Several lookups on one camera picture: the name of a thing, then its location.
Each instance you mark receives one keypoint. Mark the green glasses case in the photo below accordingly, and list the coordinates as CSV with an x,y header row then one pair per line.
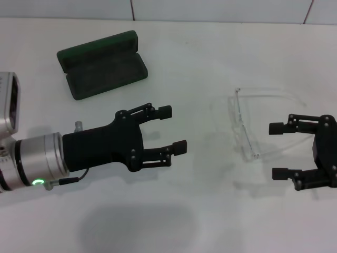
x,y
105,71

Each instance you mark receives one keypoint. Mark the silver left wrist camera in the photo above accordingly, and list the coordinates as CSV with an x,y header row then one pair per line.
x,y
11,105

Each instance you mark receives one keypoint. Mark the white and silver left robot arm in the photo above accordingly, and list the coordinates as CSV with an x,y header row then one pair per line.
x,y
39,158

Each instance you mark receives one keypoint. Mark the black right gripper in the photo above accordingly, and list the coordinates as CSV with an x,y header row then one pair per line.
x,y
326,153

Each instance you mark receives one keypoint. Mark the clear plastic glasses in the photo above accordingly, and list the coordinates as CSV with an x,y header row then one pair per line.
x,y
241,124

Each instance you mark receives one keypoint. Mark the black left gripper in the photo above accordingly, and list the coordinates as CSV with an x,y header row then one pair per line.
x,y
100,147

